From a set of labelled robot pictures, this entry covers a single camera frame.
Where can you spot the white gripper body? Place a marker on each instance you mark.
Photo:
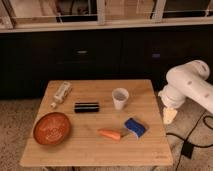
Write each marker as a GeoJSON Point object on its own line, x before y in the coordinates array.
{"type": "Point", "coordinates": [171, 97]}

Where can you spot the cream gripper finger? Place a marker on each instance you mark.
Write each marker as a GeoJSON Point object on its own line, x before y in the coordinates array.
{"type": "Point", "coordinates": [168, 115]}

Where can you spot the orange carrot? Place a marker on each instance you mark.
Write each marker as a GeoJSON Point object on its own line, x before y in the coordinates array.
{"type": "Point", "coordinates": [110, 134]}

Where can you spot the blue sponge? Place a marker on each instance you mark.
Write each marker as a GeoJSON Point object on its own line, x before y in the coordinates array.
{"type": "Point", "coordinates": [132, 126]}

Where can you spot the white paper cup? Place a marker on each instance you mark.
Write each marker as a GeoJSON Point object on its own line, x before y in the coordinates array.
{"type": "Point", "coordinates": [120, 97]}

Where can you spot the black power adapter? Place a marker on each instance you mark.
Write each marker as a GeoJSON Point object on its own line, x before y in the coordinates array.
{"type": "Point", "coordinates": [187, 149]}

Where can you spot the red-brown bowl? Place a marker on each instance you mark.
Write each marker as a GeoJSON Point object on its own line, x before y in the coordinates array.
{"type": "Point", "coordinates": [52, 129]}

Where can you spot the black eraser block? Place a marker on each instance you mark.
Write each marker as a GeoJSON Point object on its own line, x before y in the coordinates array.
{"type": "Point", "coordinates": [86, 107]}

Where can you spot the white window frame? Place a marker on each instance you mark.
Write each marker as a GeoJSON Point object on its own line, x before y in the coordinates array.
{"type": "Point", "coordinates": [54, 15]}

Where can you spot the clear plastic bottle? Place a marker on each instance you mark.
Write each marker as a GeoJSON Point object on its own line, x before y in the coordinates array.
{"type": "Point", "coordinates": [61, 93]}

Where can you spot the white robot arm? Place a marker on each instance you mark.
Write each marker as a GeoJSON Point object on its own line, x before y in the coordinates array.
{"type": "Point", "coordinates": [184, 81]}

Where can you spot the wooden table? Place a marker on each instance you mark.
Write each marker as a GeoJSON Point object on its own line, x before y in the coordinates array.
{"type": "Point", "coordinates": [85, 147]}

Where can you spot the dark cabinet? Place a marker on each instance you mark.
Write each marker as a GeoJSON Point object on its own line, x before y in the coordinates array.
{"type": "Point", "coordinates": [29, 60]}

